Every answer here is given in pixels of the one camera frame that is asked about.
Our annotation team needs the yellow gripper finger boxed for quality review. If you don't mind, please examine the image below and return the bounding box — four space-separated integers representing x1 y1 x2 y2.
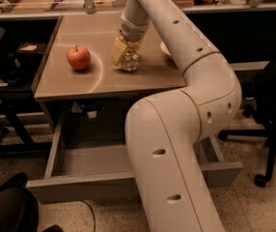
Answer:
127 40 142 53
111 37 127 66

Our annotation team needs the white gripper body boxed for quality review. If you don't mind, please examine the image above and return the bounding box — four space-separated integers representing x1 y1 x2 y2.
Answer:
120 14 150 43

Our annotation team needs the orange soda can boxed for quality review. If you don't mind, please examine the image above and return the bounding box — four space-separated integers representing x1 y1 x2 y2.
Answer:
122 49 141 73

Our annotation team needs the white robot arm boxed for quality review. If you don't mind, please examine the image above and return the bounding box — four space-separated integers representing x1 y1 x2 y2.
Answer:
121 0 241 232

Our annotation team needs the open grey top drawer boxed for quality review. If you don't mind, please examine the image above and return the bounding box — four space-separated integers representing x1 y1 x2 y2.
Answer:
25 108 244 205

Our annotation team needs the white bowl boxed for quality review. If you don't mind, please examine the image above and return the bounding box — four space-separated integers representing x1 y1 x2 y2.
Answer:
160 42 171 58

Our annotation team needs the red apple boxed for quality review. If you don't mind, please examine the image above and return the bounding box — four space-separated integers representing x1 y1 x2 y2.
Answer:
67 45 91 71

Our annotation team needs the grey metal cabinet desk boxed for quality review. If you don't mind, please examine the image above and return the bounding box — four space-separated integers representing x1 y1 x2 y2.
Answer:
34 13 185 128

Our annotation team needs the black box with label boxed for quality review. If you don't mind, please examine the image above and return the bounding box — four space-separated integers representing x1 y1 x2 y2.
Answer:
15 42 46 70

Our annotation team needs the black office chair right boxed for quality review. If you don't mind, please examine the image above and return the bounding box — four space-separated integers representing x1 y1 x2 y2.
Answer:
218 60 276 188

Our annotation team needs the person's dark trouser leg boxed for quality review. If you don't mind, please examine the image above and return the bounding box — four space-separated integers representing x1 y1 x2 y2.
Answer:
0 172 39 232

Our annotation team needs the black cable on floor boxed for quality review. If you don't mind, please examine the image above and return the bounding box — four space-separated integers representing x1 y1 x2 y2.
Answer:
78 199 97 232

